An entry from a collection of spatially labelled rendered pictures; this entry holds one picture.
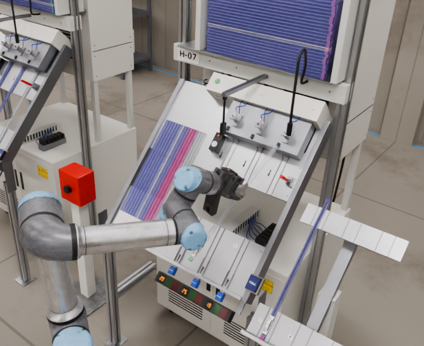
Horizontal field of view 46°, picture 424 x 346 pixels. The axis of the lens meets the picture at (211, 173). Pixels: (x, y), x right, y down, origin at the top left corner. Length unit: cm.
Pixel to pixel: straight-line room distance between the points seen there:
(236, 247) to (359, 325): 119
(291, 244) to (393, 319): 92
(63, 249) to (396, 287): 223
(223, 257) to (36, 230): 75
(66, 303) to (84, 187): 90
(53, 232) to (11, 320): 155
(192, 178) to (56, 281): 49
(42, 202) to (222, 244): 72
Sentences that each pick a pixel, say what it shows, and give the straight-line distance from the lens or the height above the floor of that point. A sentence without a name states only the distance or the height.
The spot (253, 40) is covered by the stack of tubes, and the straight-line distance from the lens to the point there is 189.
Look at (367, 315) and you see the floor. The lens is 289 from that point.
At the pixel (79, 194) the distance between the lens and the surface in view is 238.
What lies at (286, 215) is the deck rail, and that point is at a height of 96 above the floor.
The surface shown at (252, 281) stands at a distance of 172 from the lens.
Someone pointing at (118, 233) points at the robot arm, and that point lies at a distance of 133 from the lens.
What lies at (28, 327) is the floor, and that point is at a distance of 276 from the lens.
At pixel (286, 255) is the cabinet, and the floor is 62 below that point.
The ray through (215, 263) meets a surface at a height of 76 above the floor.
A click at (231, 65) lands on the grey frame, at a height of 135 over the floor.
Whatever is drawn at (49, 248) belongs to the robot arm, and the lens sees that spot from 131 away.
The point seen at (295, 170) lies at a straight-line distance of 182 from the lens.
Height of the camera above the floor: 193
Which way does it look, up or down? 29 degrees down
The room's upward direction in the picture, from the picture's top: 3 degrees clockwise
